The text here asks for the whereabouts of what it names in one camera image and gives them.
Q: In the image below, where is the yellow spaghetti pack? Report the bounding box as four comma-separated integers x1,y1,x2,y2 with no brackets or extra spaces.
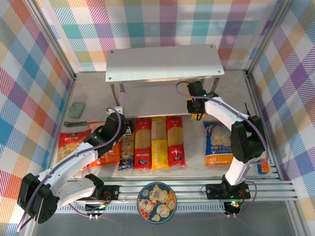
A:
190,112,207,121
150,117,170,171

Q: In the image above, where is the red spaghetti pack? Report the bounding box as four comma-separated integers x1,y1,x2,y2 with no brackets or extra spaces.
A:
166,116,187,168
134,118,153,170

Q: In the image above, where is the dark blue spaghetti pack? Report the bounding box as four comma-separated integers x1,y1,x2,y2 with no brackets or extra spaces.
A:
119,122,136,171

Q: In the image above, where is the orange pastatime pasta bag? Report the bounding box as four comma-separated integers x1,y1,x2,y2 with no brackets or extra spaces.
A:
85,120,122,168

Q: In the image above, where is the blue orange pasta bag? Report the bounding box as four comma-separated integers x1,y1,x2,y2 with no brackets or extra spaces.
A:
203,119,234,167

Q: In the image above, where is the red macaroni pasta bag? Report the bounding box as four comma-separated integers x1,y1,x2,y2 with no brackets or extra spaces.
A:
57,131,87,163

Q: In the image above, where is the two-tier metal shelf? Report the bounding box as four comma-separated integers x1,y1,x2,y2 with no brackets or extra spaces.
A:
105,44,225,118

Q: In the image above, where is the grey metal wrench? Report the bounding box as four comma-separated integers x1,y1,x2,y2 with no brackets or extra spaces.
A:
63,119,87,128

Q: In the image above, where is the green sponge cloth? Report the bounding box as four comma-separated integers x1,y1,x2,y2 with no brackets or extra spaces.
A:
67,101,86,119

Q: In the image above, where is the round cartoon print plate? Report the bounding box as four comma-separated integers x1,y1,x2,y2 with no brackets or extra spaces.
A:
136,181,177,224

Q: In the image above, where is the black round controller board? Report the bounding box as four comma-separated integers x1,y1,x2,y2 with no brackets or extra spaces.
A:
85,200,108,220
223,199,242,218

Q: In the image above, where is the orange blue small box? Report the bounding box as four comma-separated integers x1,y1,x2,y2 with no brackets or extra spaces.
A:
257,158,270,175

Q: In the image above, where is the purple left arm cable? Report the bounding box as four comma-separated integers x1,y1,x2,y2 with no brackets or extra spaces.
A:
16,107,124,233

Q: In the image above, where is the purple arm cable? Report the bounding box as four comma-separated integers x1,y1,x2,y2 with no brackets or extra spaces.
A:
175,81,268,168
16,107,124,233

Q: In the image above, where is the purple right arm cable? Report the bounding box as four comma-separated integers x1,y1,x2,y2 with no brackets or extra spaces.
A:
175,81,268,168

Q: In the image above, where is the aluminium side rail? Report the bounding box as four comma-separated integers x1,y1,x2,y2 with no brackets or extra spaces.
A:
245,70,283,181
44,73,79,184

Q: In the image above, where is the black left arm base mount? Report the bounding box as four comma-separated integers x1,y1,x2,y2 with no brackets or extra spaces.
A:
98,184,121,201

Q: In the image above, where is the white slotted cable duct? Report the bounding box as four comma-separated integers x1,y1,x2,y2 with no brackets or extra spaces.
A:
58,205,228,212

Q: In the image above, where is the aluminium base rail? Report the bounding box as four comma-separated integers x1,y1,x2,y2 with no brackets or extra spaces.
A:
28,176,300,214

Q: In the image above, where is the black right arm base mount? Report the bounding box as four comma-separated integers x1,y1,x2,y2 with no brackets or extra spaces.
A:
206,183,251,200

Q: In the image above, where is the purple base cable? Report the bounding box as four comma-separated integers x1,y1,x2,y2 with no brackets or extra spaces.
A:
68,203,99,218
236,180,258,217

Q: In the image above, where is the aluminium frame post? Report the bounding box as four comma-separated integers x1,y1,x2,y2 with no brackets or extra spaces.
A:
24,0,77,81
246,0,292,74

